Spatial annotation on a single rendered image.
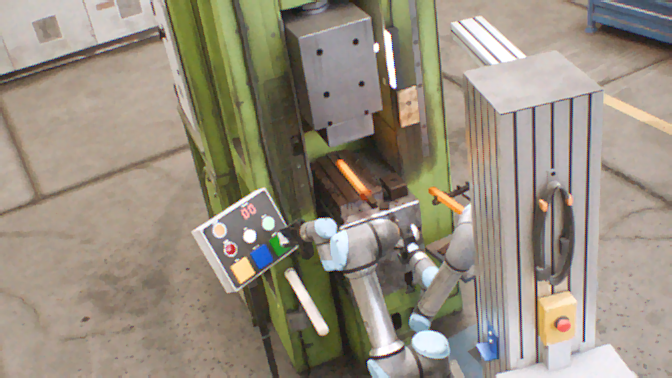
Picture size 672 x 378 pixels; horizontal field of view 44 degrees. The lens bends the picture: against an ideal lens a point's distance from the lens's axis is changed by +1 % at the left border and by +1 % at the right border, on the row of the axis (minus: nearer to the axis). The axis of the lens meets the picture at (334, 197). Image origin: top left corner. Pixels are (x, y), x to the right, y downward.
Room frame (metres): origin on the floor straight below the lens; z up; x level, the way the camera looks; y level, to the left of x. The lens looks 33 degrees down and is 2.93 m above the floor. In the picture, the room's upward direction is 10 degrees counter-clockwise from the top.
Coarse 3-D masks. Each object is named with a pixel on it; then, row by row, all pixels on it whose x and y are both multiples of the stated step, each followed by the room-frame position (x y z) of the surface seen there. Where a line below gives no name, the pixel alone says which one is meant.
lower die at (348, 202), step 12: (324, 156) 3.37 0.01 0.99; (348, 156) 3.32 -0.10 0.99; (312, 168) 3.29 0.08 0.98; (324, 168) 3.26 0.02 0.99; (336, 168) 3.24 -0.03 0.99; (360, 168) 3.20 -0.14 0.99; (324, 180) 3.17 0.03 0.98; (336, 180) 3.14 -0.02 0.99; (348, 180) 3.10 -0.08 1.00; (360, 180) 3.09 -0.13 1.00; (372, 180) 3.08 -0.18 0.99; (348, 192) 3.02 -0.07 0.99; (372, 192) 2.99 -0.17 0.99; (336, 204) 2.98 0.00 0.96; (348, 204) 2.95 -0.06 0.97; (360, 204) 2.97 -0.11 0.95
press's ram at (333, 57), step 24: (336, 0) 3.25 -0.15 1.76; (288, 24) 3.08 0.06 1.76; (312, 24) 3.04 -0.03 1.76; (336, 24) 3.00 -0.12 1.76; (360, 24) 3.00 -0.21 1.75; (288, 48) 3.09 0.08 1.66; (312, 48) 2.94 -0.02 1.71; (336, 48) 2.97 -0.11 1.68; (360, 48) 2.99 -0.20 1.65; (312, 72) 2.94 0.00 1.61; (336, 72) 2.96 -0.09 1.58; (360, 72) 2.99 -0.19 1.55; (312, 96) 2.93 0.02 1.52; (336, 96) 2.96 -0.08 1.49; (360, 96) 2.99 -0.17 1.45; (312, 120) 2.93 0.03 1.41; (336, 120) 2.95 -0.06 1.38
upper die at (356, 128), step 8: (352, 120) 2.97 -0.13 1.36; (360, 120) 2.98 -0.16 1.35; (368, 120) 2.99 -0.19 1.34; (328, 128) 2.94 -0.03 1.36; (336, 128) 2.95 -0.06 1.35; (344, 128) 2.96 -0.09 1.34; (352, 128) 2.97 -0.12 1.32; (360, 128) 2.98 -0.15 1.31; (368, 128) 2.99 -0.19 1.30; (320, 136) 3.04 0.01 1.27; (328, 136) 2.94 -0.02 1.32; (336, 136) 2.95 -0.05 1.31; (344, 136) 2.96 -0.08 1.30; (352, 136) 2.97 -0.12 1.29; (360, 136) 2.98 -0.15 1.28; (328, 144) 2.95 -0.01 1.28; (336, 144) 2.95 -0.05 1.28
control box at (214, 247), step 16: (256, 192) 2.82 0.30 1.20; (240, 208) 2.74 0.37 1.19; (256, 208) 2.76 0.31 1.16; (272, 208) 2.79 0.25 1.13; (208, 224) 2.64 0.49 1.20; (224, 224) 2.67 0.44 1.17; (240, 224) 2.69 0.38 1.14; (256, 224) 2.72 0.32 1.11; (208, 240) 2.60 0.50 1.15; (224, 240) 2.63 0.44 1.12; (240, 240) 2.65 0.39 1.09; (256, 240) 2.68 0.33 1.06; (208, 256) 2.61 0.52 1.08; (224, 256) 2.58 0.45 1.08; (240, 256) 2.61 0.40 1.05; (272, 256) 2.66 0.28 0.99; (224, 272) 2.55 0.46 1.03; (256, 272) 2.59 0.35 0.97; (240, 288) 2.53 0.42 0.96
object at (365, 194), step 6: (336, 162) 3.27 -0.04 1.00; (342, 162) 3.25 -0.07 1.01; (342, 168) 3.20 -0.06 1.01; (348, 168) 3.19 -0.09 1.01; (348, 174) 3.14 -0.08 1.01; (354, 180) 3.08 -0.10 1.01; (360, 186) 3.02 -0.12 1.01; (360, 192) 2.97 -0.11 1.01; (366, 192) 2.96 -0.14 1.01; (366, 198) 2.93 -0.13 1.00; (372, 198) 2.91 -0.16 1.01; (372, 204) 2.88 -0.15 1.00
